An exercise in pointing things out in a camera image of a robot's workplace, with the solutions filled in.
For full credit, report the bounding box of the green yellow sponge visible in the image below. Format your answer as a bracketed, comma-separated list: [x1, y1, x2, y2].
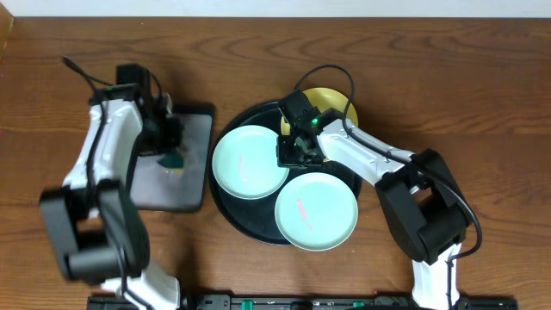
[157, 151, 185, 173]

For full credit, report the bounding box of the yellow plate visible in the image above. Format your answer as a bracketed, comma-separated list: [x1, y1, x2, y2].
[281, 87, 359, 162]

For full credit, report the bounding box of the light green plate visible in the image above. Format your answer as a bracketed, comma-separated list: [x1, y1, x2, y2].
[212, 125, 289, 200]
[275, 172, 358, 251]

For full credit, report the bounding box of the light green plate front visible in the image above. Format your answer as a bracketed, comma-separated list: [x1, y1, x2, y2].
[275, 172, 358, 251]

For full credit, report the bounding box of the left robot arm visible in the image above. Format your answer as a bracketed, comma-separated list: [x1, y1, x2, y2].
[40, 84, 182, 309]

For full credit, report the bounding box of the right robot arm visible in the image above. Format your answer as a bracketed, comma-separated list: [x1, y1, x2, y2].
[276, 90, 480, 309]

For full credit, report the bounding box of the rectangular black tray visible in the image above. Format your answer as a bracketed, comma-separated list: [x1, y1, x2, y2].
[130, 102, 214, 213]

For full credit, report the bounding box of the round black tray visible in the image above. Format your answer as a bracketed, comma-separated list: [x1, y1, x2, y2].
[208, 102, 362, 245]

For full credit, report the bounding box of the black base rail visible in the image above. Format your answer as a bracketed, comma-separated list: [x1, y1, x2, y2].
[85, 294, 518, 310]

